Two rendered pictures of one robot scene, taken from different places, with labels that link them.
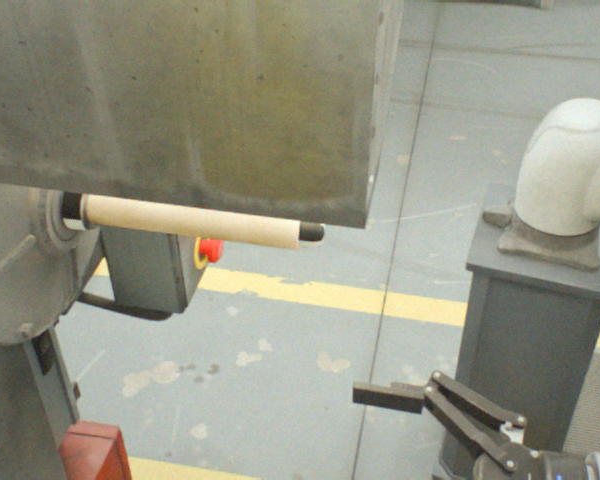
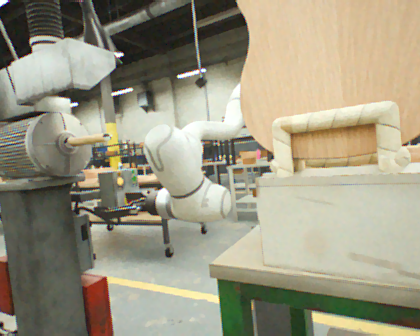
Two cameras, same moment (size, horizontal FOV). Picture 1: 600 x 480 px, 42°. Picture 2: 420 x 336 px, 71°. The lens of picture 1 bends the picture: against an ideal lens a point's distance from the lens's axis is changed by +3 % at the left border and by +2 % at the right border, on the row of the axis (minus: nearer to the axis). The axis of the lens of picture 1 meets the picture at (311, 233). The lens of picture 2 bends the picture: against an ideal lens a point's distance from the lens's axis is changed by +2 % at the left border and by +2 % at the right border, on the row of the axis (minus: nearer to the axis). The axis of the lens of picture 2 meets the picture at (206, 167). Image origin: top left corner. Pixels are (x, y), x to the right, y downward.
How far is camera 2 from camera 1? 88 cm
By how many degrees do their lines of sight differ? 40
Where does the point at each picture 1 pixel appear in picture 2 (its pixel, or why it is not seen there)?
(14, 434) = (62, 241)
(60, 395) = (88, 253)
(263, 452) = not seen: outside the picture
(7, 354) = (66, 214)
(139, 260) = (107, 195)
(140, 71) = (45, 67)
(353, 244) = not seen: hidden behind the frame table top
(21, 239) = (52, 142)
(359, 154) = (70, 70)
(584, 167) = not seen: hidden behind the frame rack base
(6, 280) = (45, 148)
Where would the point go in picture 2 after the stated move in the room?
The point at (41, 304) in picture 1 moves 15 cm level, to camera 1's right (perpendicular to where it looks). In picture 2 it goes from (55, 163) to (88, 159)
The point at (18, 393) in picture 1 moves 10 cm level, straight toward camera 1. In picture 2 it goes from (67, 229) to (60, 235)
